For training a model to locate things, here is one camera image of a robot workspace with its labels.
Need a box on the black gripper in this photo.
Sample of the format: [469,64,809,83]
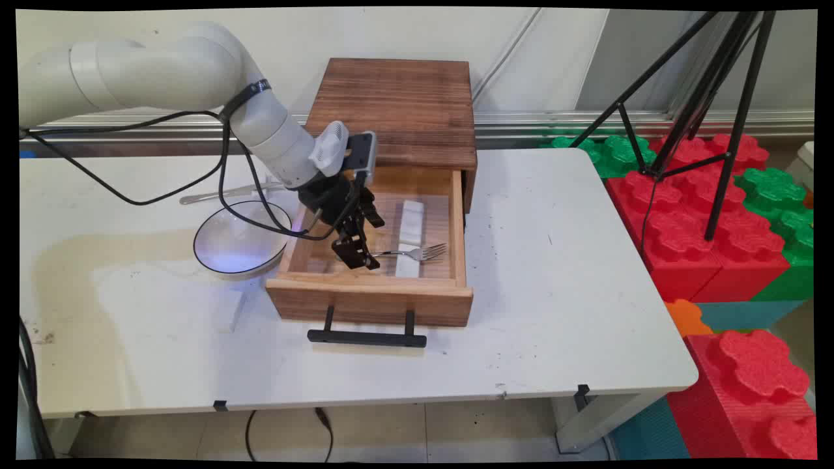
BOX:
[298,171,386,271]

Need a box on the silver table knife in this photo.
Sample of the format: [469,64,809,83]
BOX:
[179,184,287,206]

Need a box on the white ceramic cutlery rest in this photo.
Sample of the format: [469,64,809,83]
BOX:
[394,243,422,279]
[397,199,426,244]

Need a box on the silver fork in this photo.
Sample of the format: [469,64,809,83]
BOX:
[370,243,448,263]

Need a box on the dark wooden drawer cabinet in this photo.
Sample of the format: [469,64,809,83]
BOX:
[304,57,478,214]

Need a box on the white bowl with black rim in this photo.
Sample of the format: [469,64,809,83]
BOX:
[193,200,293,275]

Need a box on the green foam block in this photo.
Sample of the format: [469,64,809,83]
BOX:
[735,167,816,302]
[539,134,657,179]

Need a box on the white table leg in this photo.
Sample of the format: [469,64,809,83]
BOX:
[551,390,667,455]

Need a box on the large red foam block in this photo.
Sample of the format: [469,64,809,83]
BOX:
[605,133,793,304]

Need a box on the orange foam block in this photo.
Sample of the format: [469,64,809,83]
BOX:
[664,299,715,338]

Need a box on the teal foam floor mat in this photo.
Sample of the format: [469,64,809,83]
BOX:
[609,396,693,461]

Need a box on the teal foam block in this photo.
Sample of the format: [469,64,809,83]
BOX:
[696,300,806,334]

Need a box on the black tripod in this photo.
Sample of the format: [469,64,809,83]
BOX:
[569,10,780,242]

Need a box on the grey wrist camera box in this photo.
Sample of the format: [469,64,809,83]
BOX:
[345,130,379,188]

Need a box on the light wooden drawer black handle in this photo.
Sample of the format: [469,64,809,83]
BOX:
[266,165,474,348]

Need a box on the black strap around arm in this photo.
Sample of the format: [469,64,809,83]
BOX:
[220,79,272,123]

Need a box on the black cable under table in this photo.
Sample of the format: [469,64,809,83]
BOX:
[245,407,335,463]

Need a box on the aluminium wall rail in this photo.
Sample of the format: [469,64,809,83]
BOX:
[20,109,815,141]

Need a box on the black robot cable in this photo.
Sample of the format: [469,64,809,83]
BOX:
[20,109,356,242]

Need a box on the thin black tripod cable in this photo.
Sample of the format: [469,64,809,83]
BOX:
[640,171,660,263]

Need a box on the black cable bundle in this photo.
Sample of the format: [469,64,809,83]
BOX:
[18,315,57,461]

